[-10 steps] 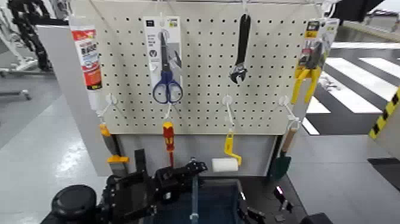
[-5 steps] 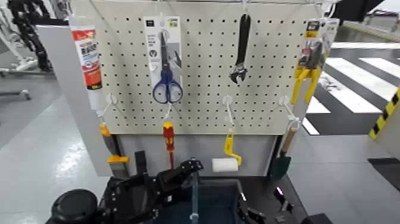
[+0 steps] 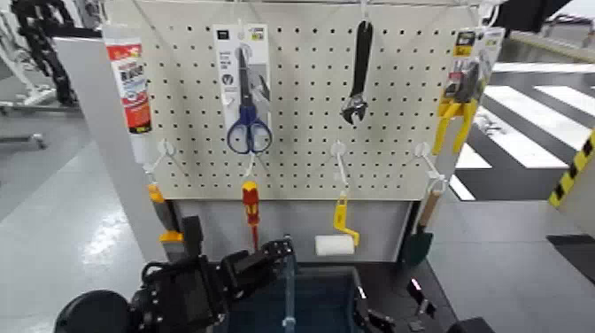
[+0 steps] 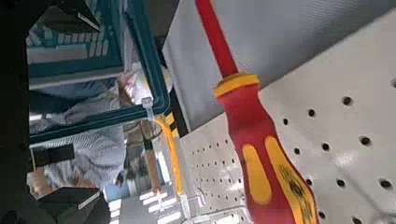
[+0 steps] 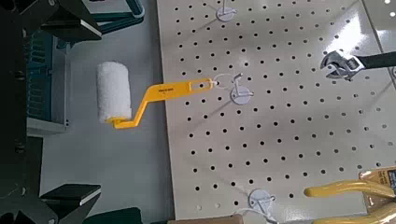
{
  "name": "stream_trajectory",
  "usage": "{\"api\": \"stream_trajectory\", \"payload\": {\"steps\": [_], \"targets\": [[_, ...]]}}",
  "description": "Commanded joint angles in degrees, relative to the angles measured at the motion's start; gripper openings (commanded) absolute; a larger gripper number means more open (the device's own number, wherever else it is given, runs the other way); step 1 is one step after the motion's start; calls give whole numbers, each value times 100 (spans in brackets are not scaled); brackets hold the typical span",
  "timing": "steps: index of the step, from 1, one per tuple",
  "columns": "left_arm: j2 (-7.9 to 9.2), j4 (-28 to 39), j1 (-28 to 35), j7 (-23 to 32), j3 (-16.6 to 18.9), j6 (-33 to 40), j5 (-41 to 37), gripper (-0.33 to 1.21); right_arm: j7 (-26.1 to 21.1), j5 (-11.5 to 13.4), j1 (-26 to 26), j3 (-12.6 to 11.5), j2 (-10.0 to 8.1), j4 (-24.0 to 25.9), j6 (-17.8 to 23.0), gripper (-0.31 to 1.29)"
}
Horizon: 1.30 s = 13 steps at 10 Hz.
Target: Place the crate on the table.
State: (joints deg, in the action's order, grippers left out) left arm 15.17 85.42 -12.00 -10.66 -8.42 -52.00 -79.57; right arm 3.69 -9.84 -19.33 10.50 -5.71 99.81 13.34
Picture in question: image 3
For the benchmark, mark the white pegboard hook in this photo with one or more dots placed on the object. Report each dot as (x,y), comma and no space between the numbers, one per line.
(251,165)
(163,149)
(365,11)
(339,160)
(425,153)

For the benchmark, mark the grey cart base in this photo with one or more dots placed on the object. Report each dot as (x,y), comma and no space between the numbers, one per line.
(23,139)

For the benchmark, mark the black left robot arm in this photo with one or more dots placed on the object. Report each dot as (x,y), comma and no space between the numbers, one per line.
(176,297)

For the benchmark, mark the yellow pliers in package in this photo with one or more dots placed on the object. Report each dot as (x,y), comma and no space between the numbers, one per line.
(465,88)

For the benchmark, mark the black device with pink light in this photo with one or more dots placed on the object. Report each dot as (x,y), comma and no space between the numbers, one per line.
(420,295)

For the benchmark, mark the white red sealant tube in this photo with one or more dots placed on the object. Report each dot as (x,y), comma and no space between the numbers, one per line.
(132,88)

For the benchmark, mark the white metal frame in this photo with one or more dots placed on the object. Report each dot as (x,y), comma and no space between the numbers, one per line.
(18,69)

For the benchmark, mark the black adjustable wrench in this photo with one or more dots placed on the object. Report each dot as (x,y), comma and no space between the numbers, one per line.
(360,69)

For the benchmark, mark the grey display stand panel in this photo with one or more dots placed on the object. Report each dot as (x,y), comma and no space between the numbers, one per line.
(102,116)

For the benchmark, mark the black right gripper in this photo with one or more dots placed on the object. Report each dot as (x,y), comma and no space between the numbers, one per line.
(383,323)

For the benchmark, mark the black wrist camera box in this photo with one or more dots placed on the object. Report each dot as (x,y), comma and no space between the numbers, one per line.
(192,237)

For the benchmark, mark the black machine housing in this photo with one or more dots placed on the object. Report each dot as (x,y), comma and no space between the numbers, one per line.
(525,14)

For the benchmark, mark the blue scissors in package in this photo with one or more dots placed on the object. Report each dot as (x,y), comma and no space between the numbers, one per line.
(248,93)

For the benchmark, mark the blue plastic crate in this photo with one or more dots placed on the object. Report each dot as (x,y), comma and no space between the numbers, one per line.
(320,302)

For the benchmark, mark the red yellow screwdriver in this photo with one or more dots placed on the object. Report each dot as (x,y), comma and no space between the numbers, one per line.
(251,204)

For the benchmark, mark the yellow black striped barrier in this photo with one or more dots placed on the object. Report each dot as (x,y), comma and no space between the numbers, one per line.
(574,172)

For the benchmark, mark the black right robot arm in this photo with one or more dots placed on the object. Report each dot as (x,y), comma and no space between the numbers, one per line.
(472,325)

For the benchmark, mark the beige perforated pegboard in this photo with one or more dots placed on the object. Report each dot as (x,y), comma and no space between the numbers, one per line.
(307,93)

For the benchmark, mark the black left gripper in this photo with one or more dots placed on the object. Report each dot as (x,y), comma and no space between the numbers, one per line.
(241,272)

